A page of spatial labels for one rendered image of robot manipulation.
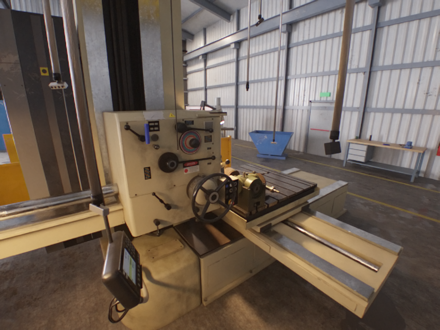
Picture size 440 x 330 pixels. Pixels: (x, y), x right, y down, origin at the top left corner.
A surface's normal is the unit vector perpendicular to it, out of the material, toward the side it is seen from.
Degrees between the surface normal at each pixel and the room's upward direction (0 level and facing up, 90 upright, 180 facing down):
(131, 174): 90
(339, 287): 0
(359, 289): 0
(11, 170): 90
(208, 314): 0
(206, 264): 90
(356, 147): 90
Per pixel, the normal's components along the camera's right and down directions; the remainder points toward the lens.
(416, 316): 0.00, -0.96
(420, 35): -0.81, 0.17
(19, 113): 0.59, 0.22
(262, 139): -0.43, 0.26
